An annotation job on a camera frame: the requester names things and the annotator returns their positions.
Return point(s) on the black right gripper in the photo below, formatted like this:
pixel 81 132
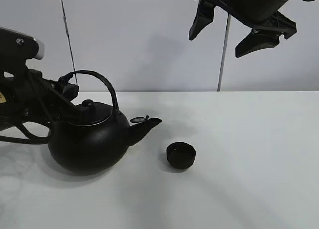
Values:
pixel 262 16

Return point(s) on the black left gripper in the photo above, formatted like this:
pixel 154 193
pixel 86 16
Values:
pixel 33 98

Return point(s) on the black round teapot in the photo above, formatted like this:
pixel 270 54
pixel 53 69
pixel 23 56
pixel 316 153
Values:
pixel 99 137

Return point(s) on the small black teacup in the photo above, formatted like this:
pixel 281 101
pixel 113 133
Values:
pixel 180 155

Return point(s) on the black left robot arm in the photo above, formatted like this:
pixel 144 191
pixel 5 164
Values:
pixel 4 104

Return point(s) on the grey background pole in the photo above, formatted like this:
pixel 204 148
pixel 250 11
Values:
pixel 224 49

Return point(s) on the dark thin background pole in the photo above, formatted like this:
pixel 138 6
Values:
pixel 67 34

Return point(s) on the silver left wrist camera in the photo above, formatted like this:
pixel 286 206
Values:
pixel 16 48

